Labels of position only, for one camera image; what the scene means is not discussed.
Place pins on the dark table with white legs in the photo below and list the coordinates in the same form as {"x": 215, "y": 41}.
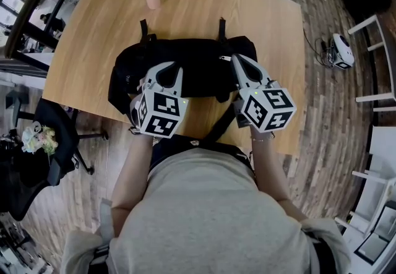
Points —
{"x": 386, "y": 65}

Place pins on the pastel flower bouquet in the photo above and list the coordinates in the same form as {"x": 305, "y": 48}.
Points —
{"x": 43, "y": 141}

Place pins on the black backpack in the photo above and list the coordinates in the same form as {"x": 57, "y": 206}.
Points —
{"x": 201, "y": 62}

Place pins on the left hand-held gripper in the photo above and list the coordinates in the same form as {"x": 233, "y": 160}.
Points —
{"x": 164, "y": 105}

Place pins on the person's grey shirt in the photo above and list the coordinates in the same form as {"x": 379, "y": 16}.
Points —
{"x": 210, "y": 220}

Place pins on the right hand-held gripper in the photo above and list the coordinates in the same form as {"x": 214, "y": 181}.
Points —
{"x": 263, "y": 105}

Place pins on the black metal railing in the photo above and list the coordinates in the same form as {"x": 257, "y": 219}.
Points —
{"x": 31, "y": 10}

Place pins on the person's right forearm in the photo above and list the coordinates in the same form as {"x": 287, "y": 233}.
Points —
{"x": 272, "y": 173}

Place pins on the person's left forearm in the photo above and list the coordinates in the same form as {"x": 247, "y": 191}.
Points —
{"x": 130, "y": 186}

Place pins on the wooden table with white legs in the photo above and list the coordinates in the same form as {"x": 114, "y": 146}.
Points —
{"x": 92, "y": 44}

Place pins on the black office chair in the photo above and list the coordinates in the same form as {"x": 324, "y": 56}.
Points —
{"x": 21, "y": 173}

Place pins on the white round floor device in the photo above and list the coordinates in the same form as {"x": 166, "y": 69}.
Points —
{"x": 343, "y": 50}

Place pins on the black high-back chair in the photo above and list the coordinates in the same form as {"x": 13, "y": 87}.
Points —
{"x": 371, "y": 0}

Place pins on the person's black trousers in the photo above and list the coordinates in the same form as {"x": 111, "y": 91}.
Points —
{"x": 173, "y": 149}

